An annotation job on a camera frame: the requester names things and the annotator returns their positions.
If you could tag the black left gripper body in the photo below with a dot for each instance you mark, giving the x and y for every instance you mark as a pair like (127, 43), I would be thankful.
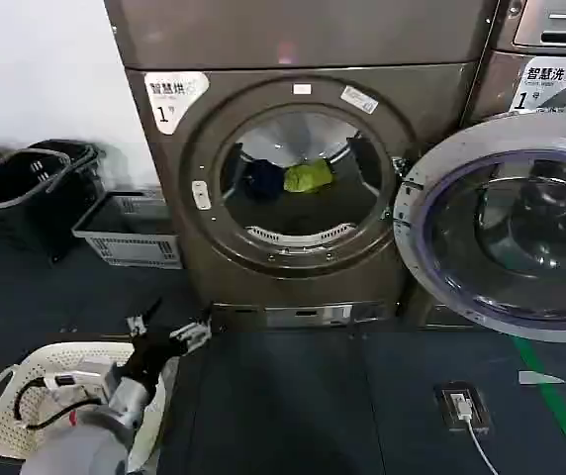
(152, 350)

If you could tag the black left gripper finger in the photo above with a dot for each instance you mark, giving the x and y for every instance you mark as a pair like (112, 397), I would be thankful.
(143, 321)
(195, 332)

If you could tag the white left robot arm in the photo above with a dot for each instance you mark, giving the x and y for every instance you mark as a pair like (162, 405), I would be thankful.
(85, 443)

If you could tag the grey slatted plastic crate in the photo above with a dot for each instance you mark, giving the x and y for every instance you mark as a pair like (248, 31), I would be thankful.
(124, 232)

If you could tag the white perforated laundry basket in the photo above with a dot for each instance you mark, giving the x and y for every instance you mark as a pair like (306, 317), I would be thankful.
(11, 396)

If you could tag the dark blue garment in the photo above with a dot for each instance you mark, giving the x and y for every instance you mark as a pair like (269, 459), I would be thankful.
(262, 179)

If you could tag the black plastic laundry basket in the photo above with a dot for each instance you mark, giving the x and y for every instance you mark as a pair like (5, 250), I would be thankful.
(77, 158)
(13, 198)

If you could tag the green garment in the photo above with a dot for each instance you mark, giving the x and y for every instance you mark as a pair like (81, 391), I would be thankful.
(308, 176)

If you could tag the grey dryer with open drum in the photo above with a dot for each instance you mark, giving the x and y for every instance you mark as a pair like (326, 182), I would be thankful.
(288, 163)

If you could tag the floor power socket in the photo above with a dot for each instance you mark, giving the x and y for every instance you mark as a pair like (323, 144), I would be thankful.
(462, 406)

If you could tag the round glass dryer door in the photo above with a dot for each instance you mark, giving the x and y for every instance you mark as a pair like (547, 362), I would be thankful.
(505, 227)

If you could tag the white floor arrow sticker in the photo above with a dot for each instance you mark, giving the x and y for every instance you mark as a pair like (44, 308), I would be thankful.
(537, 378)

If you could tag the green floor tape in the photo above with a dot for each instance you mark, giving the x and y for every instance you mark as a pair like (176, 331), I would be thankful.
(555, 396)

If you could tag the grey washing machine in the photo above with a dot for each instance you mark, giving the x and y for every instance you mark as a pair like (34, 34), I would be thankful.
(545, 64)

